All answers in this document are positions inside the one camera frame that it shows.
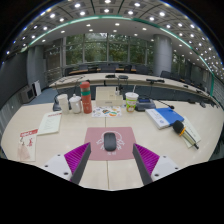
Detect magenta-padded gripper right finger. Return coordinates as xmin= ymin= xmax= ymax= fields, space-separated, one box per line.
xmin=132 ymin=143 xmax=183 ymax=186

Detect ceiling lights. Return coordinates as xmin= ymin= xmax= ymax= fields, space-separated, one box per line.
xmin=6 ymin=0 xmax=223 ymax=73

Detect printed paper cup with straw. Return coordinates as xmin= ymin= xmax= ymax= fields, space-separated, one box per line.
xmin=124 ymin=84 xmax=140 ymax=113

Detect white paper cup stack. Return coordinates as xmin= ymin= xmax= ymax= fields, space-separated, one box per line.
xmin=57 ymin=93 xmax=70 ymax=115

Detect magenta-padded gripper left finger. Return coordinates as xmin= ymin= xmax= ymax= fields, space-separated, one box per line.
xmin=43 ymin=142 xmax=92 ymax=185

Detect colourful sticker sheet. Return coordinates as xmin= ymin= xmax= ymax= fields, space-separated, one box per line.
xmin=91 ymin=105 xmax=123 ymax=118

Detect white lidded mug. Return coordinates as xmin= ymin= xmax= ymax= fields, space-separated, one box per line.
xmin=68 ymin=93 xmax=83 ymax=115

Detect red and white leaflet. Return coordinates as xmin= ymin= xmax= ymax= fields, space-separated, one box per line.
xmin=17 ymin=128 xmax=39 ymax=163

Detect white printed document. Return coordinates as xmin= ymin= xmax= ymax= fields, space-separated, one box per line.
xmin=37 ymin=111 xmax=63 ymax=136

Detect white cardboard box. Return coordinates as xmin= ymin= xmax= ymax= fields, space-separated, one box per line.
xmin=95 ymin=86 xmax=124 ymax=108

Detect red thermos bottle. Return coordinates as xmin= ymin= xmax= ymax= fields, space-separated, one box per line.
xmin=79 ymin=80 xmax=93 ymax=115

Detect handheld microphone with orange ring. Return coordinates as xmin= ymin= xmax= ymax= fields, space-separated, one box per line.
xmin=172 ymin=120 xmax=200 ymax=150

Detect long curved conference desk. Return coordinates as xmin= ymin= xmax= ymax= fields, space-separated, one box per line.
xmin=49 ymin=72 xmax=214 ymax=104

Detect dark office chairs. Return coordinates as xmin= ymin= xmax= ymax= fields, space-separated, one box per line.
xmin=64 ymin=63 xmax=214 ymax=91

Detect pink printed mouse pad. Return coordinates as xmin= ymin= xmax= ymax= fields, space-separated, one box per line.
xmin=83 ymin=126 xmax=137 ymax=162

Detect black computer mouse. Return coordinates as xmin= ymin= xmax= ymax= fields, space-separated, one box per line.
xmin=103 ymin=132 xmax=117 ymax=152

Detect blue and white book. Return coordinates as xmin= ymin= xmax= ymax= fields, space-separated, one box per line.
xmin=145 ymin=107 xmax=185 ymax=130

